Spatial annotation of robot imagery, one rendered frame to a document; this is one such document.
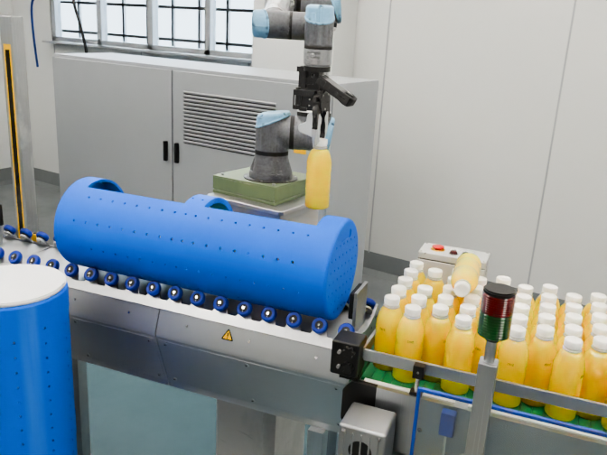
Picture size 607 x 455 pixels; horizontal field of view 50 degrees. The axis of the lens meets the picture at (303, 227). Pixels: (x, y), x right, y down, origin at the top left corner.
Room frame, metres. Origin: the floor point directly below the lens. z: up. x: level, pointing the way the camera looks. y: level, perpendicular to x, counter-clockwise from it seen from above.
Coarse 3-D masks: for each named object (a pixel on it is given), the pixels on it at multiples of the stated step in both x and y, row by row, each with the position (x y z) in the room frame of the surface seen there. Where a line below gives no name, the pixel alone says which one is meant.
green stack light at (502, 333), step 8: (480, 312) 1.20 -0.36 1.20; (480, 320) 1.19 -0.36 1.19; (488, 320) 1.17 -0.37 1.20; (496, 320) 1.17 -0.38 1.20; (504, 320) 1.17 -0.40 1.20; (480, 328) 1.19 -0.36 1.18; (488, 328) 1.17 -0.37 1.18; (496, 328) 1.16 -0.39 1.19; (504, 328) 1.17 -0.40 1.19; (488, 336) 1.17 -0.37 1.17; (496, 336) 1.16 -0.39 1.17; (504, 336) 1.17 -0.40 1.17
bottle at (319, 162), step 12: (312, 156) 1.75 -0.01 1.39; (324, 156) 1.75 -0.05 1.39; (312, 168) 1.75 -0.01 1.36; (324, 168) 1.75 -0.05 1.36; (312, 180) 1.75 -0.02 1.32; (324, 180) 1.75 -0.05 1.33; (312, 192) 1.75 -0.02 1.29; (324, 192) 1.75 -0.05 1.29; (312, 204) 1.75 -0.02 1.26; (324, 204) 1.75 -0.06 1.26
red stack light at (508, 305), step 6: (486, 294) 1.18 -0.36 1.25; (486, 300) 1.18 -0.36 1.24; (492, 300) 1.17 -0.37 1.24; (498, 300) 1.17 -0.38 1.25; (504, 300) 1.16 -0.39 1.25; (510, 300) 1.17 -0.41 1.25; (486, 306) 1.18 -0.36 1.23; (492, 306) 1.17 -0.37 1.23; (498, 306) 1.17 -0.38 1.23; (504, 306) 1.16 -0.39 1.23; (510, 306) 1.17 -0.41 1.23; (486, 312) 1.18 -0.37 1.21; (492, 312) 1.17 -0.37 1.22; (498, 312) 1.17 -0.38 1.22; (504, 312) 1.16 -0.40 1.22; (510, 312) 1.17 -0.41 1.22
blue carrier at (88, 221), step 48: (96, 192) 1.89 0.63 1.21; (96, 240) 1.81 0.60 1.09; (144, 240) 1.75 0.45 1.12; (192, 240) 1.71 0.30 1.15; (240, 240) 1.67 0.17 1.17; (288, 240) 1.63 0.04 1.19; (336, 240) 1.61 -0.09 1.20; (192, 288) 1.75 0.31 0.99; (240, 288) 1.65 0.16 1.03; (288, 288) 1.59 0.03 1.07; (336, 288) 1.64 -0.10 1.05
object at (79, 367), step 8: (72, 360) 2.09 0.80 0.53; (72, 368) 2.09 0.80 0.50; (80, 368) 2.09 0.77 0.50; (80, 376) 2.09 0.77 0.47; (80, 384) 2.09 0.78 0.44; (80, 392) 2.09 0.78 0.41; (80, 400) 2.09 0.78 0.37; (88, 400) 2.12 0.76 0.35; (80, 408) 2.08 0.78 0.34; (88, 408) 2.12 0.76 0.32; (80, 416) 2.08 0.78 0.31; (88, 416) 2.12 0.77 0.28; (80, 424) 2.08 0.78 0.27; (88, 424) 2.11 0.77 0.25; (80, 432) 2.08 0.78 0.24; (88, 432) 2.11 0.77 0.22; (80, 440) 2.08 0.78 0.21; (88, 440) 2.11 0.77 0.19; (80, 448) 2.08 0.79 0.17; (88, 448) 2.11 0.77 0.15
